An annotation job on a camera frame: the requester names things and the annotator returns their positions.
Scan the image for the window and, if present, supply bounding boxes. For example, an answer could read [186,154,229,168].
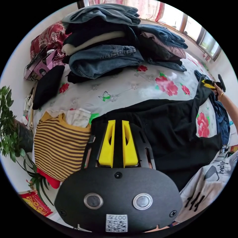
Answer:
[158,3,223,62]

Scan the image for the person's right hand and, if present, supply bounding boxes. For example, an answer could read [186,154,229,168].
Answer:
[214,83,224,102]

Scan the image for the green potted plant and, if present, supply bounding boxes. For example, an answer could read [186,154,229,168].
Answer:
[0,85,55,207]

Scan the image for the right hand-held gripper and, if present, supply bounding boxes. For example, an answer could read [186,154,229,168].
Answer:
[201,79,223,101]

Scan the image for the red patterned pillow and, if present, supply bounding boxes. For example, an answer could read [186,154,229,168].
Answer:
[30,21,72,67]

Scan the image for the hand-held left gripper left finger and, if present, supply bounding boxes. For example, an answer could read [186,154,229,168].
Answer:
[98,120,116,167]

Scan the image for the yellow striped sweater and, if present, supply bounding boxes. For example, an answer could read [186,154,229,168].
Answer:
[33,111,92,182]

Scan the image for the black pants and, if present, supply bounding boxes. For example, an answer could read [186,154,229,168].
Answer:
[90,79,223,192]

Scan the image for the white cloth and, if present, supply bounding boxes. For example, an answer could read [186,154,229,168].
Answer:
[66,108,92,128]

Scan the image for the black garment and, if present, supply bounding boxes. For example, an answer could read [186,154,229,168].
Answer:
[32,65,65,110]

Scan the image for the person's right forearm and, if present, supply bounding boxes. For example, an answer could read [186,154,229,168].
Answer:
[219,93,238,131]

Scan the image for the red and yellow mat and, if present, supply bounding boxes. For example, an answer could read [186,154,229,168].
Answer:
[18,190,54,217]

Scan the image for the purple carton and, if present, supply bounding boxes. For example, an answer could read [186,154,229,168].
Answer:
[24,49,58,81]

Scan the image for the person's body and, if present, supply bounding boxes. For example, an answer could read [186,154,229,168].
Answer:
[168,149,238,228]

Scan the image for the pink curtain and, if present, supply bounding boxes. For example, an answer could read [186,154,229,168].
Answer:
[87,0,165,22]

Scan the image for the blue denim garment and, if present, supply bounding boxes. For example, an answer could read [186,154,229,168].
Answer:
[194,70,231,146]

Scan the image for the pile of clothes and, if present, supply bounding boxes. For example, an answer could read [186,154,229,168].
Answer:
[61,3,188,84]

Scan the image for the red garment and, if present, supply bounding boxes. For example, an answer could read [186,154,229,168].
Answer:
[36,167,61,189]

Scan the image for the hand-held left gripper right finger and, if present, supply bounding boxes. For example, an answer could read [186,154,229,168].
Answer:
[122,120,139,167]

